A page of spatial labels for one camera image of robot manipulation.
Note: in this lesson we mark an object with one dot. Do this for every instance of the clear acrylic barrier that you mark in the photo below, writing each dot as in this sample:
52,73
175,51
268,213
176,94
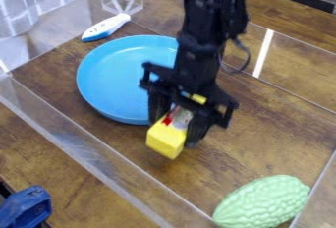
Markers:
107,180

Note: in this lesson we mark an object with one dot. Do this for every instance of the green bitter gourd toy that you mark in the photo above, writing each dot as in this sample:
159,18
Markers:
263,204

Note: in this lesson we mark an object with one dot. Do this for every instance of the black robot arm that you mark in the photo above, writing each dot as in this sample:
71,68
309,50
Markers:
213,20

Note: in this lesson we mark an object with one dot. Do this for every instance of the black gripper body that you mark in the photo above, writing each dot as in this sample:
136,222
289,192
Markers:
189,81

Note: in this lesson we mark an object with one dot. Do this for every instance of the blue round tray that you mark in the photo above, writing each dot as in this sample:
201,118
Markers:
109,72

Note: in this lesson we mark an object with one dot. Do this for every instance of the yellow butter brick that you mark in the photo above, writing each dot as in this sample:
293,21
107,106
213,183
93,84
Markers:
167,134

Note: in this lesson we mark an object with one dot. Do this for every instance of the white blue remote device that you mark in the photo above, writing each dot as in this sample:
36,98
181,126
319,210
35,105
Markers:
105,27

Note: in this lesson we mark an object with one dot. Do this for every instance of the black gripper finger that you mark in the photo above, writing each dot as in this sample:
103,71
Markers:
159,105
197,128

